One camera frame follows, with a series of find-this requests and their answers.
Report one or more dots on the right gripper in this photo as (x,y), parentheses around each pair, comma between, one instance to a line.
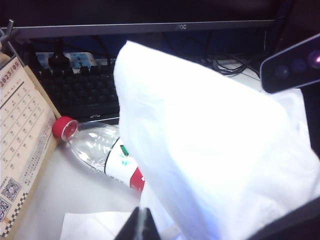
(295,225)

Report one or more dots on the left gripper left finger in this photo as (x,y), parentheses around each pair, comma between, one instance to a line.
(132,227)

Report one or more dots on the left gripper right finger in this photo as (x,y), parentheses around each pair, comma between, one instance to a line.
(150,227)

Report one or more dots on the white paper tissue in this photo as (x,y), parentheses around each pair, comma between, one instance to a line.
(292,105)
(87,227)
(200,137)

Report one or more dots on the clear water bottle red label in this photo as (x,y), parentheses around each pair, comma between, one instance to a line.
(95,145)

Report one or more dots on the black mechanical keyboard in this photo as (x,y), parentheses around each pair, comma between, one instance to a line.
(82,95)

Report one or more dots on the beige desk calendar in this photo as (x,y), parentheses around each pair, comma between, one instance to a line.
(22,120)

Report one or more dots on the white power strip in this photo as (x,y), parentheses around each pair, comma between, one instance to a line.
(80,58)

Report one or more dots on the black HSD computer monitor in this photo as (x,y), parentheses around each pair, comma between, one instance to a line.
(300,20)

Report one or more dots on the black AOC computer monitor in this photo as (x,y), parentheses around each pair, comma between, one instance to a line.
(125,10)

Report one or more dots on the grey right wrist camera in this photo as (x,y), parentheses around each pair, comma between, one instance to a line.
(292,70)

